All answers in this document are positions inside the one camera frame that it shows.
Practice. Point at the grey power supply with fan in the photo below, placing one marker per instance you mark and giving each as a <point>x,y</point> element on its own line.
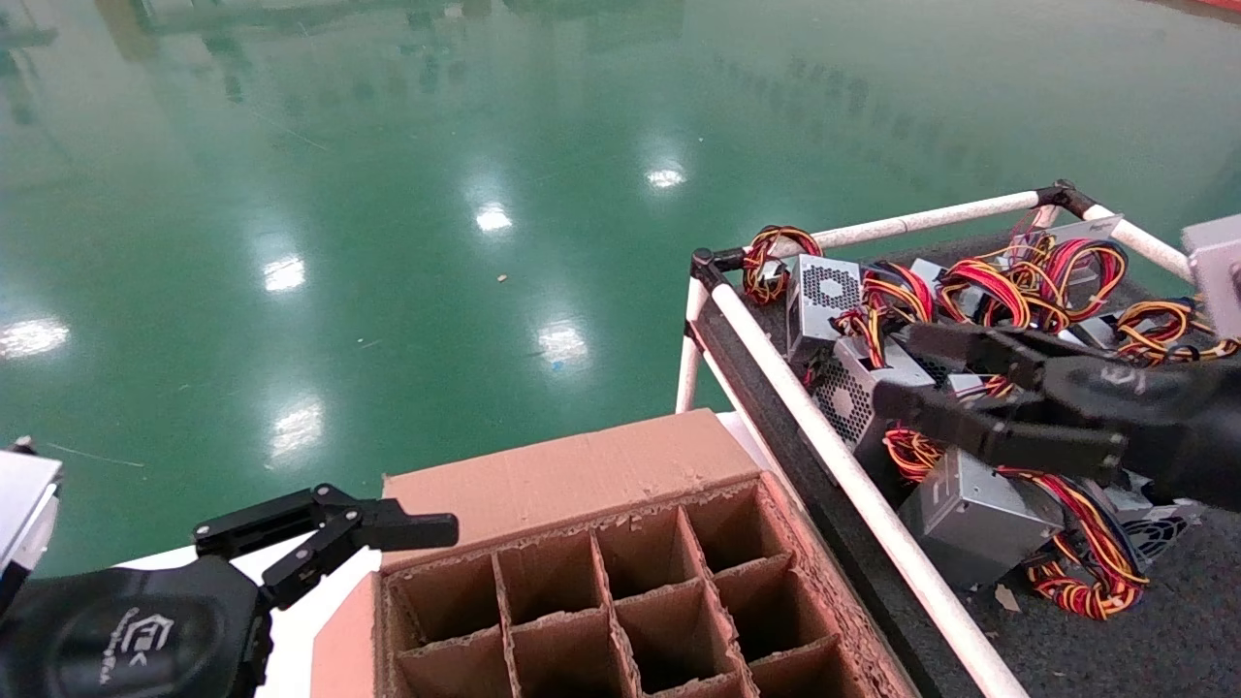
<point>824,301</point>

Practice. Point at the power supply black fan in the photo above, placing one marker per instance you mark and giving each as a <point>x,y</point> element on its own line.
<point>1163,533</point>

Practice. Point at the small tan cardboard scrap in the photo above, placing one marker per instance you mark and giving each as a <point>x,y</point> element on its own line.
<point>1006,598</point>

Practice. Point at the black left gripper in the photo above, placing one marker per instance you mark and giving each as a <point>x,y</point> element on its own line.
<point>107,640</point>

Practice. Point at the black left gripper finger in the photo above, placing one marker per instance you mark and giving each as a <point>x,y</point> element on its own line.
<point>388,528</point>

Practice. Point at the small silver power supply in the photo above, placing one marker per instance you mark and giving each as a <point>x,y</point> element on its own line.
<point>1091,332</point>

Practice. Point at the large silver power supply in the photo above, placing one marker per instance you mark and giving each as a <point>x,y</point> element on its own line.
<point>970,514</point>

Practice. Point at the brown cardboard box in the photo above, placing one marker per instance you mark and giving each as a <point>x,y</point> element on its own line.
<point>582,475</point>

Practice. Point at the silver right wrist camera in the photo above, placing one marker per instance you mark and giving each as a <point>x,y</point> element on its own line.
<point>1217,276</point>

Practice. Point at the white pipe cart frame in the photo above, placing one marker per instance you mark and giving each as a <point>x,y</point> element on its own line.
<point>931,582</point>

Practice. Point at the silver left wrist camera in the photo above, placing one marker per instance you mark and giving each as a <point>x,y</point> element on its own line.
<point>24,504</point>

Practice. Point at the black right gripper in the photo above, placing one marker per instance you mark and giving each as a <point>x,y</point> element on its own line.
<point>1173,427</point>

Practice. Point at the silver power supply white label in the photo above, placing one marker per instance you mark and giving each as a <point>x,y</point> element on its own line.
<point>1091,233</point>

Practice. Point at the silver power supply honeycomb mesh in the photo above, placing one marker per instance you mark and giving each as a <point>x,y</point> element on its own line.
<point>848,397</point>

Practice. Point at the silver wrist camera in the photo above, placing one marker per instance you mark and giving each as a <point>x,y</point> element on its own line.
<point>24,504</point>
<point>1217,276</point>

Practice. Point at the cardboard divider grid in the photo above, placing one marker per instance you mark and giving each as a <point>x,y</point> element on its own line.
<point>562,659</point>

